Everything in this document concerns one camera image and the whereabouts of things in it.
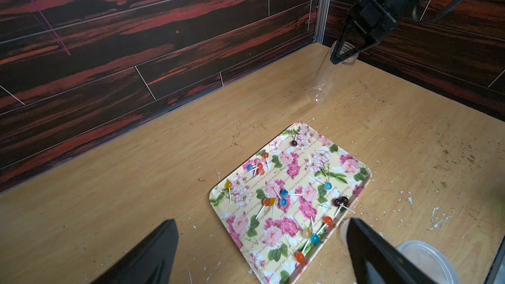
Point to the teal lollipop on tray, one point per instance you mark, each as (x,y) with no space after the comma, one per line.
(327,185)

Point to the clear plastic candy jar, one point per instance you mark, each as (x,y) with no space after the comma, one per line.
(325,77)

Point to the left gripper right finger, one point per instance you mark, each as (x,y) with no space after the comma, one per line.
(374,260)

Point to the dark brown lollipop tray edge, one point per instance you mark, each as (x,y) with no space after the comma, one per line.
(341,204)

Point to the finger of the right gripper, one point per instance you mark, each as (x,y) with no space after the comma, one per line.
(346,29)
(356,43)

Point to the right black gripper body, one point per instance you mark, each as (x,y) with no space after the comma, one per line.
(371,21)

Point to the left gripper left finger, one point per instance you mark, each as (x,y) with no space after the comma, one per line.
(150,261)

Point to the brown lollipop on tray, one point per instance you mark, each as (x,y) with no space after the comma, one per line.
(294,142)

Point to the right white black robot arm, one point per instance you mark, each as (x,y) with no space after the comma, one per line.
(397,8)

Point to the floral pattern tray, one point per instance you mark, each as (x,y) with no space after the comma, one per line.
(277,216)

